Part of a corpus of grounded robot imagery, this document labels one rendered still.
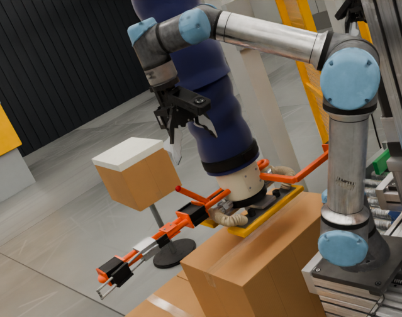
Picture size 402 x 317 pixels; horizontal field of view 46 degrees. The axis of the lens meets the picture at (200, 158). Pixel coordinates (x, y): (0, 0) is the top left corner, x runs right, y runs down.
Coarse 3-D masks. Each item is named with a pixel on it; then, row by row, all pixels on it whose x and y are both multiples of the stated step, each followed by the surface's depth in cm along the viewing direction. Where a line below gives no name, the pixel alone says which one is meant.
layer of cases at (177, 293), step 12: (180, 276) 262; (168, 288) 256; (180, 288) 251; (156, 300) 250; (168, 300) 245; (180, 300) 241; (192, 300) 237; (132, 312) 248; (144, 312) 244; (156, 312) 240; (168, 312) 236; (180, 312) 232; (192, 312) 228
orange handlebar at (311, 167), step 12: (324, 156) 172; (312, 168) 168; (276, 180) 172; (288, 180) 166; (300, 180) 165; (216, 192) 180; (228, 192) 178; (168, 228) 166; (180, 228) 167; (132, 252) 161; (132, 264) 157
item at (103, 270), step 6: (114, 258) 159; (120, 258) 157; (108, 264) 156; (114, 264) 155; (120, 264) 154; (96, 270) 157; (102, 270) 154; (108, 270) 152; (114, 270) 153; (108, 276) 152; (108, 282) 152
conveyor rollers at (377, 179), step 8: (376, 176) 281; (384, 176) 277; (368, 184) 277; (376, 184) 272; (368, 192) 268; (368, 200) 259; (376, 200) 255; (376, 208) 247; (376, 216) 247; (384, 216) 242; (376, 224) 237; (384, 224) 233; (384, 232) 225
